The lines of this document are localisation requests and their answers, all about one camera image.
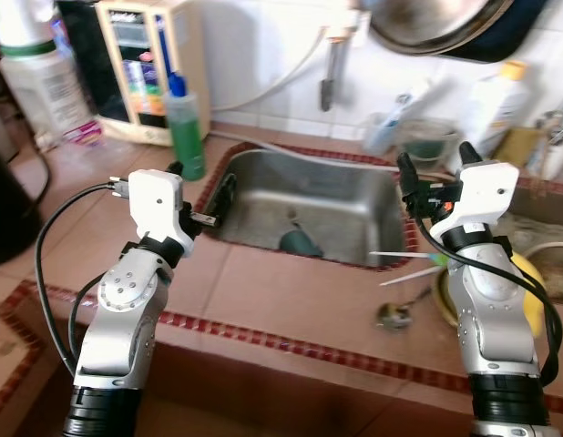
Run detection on white chopsticks with green clip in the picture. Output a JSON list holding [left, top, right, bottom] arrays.
[[368, 249, 451, 288]]

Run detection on blue mug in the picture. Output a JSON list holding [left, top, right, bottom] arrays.
[[277, 208, 325, 259]]

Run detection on small steel bowl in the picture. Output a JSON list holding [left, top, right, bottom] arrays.
[[432, 264, 465, 329]]

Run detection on steel spoon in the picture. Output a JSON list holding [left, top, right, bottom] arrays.
[[375, 285, 439, 331]]

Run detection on dark red kitchen cabinet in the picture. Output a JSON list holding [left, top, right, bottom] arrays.
[[26, 337, 563, 437]]

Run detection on green dish soap bottle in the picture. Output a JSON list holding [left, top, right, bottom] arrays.
[[157, 14, 208, 181]]

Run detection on plain yellow sponge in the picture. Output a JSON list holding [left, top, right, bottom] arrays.
[[491, 126, 542, 169]]

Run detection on clear toothbrush cup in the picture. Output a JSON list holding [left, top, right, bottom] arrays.
[[363, 109, 405, 156]]

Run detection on white detergent bottle yellow cap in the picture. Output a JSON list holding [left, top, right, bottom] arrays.
[[464, 59, 528, 165]]

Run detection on stainless steel double sink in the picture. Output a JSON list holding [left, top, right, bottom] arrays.
[[195, 141, 563, 306]]

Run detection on blue white toothbrush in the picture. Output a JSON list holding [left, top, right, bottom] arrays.
[[368, 77, 433, 151]]

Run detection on silver sink faucet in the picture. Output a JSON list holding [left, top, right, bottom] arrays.
[[532, 109, 563, 178]]

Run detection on pink white packet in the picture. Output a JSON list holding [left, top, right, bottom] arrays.
[[65, 123, 105, 147]]

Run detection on beige water purifier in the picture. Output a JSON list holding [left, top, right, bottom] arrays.
[[58, 0, 211, 148]]

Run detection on hanging steel pan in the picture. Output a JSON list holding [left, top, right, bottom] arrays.
[[368, 0, 515, 57]]

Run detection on hanging dark blue pan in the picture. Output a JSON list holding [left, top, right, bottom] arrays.
[[445, 0, 551, 65]]

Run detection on steel mesh strainer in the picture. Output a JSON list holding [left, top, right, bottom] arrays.
[[523, 239, 563, 306]]

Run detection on white plastic jar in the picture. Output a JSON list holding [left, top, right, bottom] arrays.
[[0, 0, 96, 147]]

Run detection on black electric kettle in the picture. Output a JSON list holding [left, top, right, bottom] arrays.
[[0, 137, 50, 267]]

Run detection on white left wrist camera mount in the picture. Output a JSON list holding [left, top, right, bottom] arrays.
[[127, 170, 199, 258]]

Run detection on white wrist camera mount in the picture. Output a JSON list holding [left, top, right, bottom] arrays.
[[127, 170, 199, 258], [434, 162, 521, 238]]

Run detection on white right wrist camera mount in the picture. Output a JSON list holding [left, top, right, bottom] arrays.
[[434, 162, 521, 238]]

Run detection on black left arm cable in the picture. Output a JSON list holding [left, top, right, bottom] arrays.
[[34, 180, 132, 374]]

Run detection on silver wall tap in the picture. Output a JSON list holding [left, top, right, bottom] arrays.
[[320, 0, 360, 113]]

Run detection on white wall hose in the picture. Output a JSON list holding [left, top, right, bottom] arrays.
[[209, 27, 342, 115]]

